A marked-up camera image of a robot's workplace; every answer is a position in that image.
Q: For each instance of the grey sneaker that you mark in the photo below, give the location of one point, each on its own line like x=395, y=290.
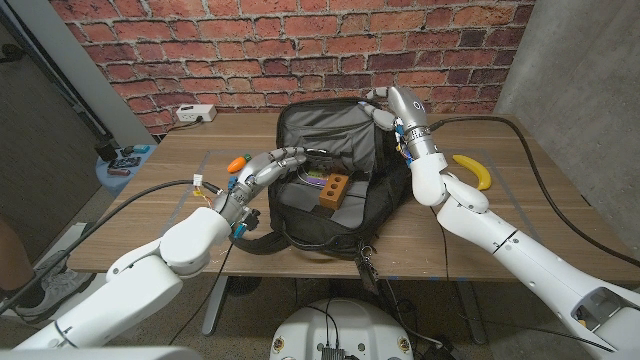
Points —
x=52, y=260
x=60, y=287

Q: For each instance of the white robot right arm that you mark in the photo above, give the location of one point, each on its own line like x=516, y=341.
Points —
x=525, y=260

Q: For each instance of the yellow banana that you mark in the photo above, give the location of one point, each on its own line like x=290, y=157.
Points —
x=477, y=170

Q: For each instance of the white power strip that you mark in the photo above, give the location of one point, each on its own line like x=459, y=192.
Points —
x=192, y=113

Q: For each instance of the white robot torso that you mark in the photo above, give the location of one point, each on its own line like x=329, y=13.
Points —
x=345, y=330

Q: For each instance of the blue round stool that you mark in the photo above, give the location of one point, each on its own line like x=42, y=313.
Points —
x=117, y=182

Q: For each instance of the brown brick shaped block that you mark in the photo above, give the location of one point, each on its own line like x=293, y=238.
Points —
x=334, y=192

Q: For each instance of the small black cup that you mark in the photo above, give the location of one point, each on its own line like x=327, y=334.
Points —
x=106, y=150

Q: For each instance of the printed brick wall backdrop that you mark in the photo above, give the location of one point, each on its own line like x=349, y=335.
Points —
x=250, y=55

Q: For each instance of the small red flat item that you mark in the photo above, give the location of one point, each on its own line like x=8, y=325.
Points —
x=119, y=172

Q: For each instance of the small blue gadget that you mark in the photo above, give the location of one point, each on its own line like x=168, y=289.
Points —
x=141, y=149

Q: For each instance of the black luggage tag with keyring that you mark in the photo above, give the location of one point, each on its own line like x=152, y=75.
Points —
x=369, y=272

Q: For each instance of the person beside the table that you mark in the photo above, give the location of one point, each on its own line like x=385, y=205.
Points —
x=12, y=260

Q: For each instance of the orange toy carrot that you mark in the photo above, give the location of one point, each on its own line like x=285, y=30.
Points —
x=236, y=164

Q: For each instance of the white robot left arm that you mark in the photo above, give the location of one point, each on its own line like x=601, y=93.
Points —
x=140, y=285

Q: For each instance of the grey metal table leg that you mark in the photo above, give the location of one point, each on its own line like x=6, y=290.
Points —
x=215, y=305
x=471, y=310

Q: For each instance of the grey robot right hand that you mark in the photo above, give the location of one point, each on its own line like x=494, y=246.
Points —
x=407, y=107

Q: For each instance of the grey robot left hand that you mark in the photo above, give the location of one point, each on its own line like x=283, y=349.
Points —
x=262, y=170

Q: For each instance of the purple and green flat box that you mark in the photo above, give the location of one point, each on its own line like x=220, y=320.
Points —
x=316, y=177

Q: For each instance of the black fabric backpack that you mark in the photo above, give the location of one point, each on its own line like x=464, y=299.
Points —
x=310, y=225

